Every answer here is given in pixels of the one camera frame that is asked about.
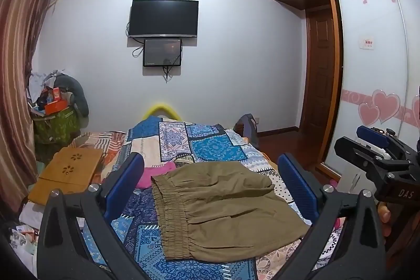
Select black wall television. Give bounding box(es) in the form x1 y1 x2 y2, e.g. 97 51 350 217
128 0 199 38

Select person's right hand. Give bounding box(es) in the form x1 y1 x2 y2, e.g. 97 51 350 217
377 203 393 238

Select blue patchwork blanket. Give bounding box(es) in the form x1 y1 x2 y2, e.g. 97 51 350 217
82 118 345 280

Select khaki pants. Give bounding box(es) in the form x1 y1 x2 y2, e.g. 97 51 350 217
150 161 312 261

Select white heart-print sliding door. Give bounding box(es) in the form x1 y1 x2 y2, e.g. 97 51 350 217
330 0 420 184

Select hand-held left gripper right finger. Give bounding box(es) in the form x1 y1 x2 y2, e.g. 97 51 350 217
272 153 386 280

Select pink cloth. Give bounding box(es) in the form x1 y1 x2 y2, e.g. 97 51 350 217
136 162 177 189

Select brown wooden door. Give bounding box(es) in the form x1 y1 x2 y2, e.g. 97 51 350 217
300 4 343 138

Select small black monitor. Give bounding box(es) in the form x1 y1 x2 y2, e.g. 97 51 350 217
143 38 183 67

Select grey backpack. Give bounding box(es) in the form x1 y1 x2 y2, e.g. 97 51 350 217
234 114 260 149

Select wooden lap desk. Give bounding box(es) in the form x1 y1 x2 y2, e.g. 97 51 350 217
28 147 105 205

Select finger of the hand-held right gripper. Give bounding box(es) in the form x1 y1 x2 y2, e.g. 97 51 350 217
357 125 399 153
334 136 387 176

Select green patterned bag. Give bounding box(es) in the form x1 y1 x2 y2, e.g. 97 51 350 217
32 106 81 145

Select white crumpled cloth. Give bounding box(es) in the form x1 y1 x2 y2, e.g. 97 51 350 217
28 70 56 97

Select orange box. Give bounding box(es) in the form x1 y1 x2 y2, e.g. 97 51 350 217
44 99 69 115

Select yellow bed board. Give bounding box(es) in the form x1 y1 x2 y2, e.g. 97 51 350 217
141 102 182 120

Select striped curtain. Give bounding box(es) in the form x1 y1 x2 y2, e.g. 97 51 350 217
0 0 63 215

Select striped bed sheet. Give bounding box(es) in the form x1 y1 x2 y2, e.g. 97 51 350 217
70 131 127 169

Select pile of papers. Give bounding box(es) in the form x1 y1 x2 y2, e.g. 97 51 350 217
8 201 41 271

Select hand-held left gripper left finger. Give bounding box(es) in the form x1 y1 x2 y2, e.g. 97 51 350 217
37 152 158 280

